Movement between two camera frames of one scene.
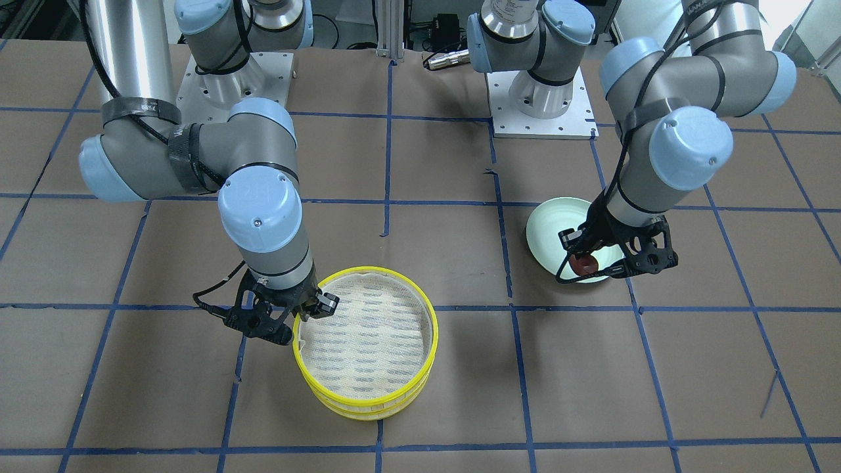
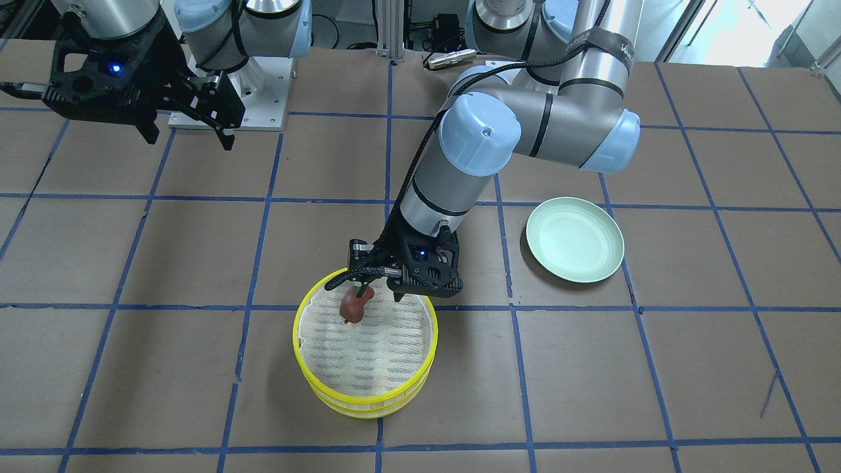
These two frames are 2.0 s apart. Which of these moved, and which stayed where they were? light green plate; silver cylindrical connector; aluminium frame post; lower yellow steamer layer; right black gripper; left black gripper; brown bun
Moved: right black gripper; left black gripper; brown bun
Stayed: lower yellow steamer layer; light green plate; silver cylindrical connector; aluminium frame post
